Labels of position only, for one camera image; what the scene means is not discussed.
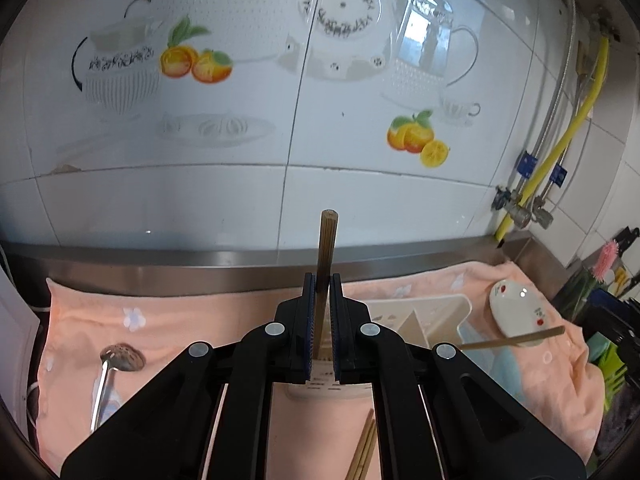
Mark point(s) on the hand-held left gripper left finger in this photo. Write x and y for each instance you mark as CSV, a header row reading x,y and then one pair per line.
x,y
309,310

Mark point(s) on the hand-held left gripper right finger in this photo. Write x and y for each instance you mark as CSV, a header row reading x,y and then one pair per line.
x,y
336,310

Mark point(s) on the brown wooden chopstick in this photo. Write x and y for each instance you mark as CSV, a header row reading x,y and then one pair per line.
x,y
327,240
500,342
369,455
361,440

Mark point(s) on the cream plastic utensil holder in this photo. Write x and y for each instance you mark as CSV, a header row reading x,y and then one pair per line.
x,y
430,316

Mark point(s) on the pink floral towel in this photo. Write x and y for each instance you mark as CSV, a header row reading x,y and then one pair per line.
x,y
200,310

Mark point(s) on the white dish with cherry print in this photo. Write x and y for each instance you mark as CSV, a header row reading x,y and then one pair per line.
x,y
515,305

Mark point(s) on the metal slotted spoon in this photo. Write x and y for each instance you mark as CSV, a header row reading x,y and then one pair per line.
x,y
122,356

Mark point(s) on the metal pipe valve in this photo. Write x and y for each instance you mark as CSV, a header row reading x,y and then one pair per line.
x,y
544,215

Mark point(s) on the pink bristle brush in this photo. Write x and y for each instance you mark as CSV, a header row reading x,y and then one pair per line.
x,y
604,259

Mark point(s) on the black utensil rack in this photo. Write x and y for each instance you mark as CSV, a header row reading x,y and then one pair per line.
x,y
612,315

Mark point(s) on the green plastic item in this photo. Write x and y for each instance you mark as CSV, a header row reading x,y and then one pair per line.
x,y
611,370

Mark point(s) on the white appliance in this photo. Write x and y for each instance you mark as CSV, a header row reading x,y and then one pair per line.
x,y
15,340

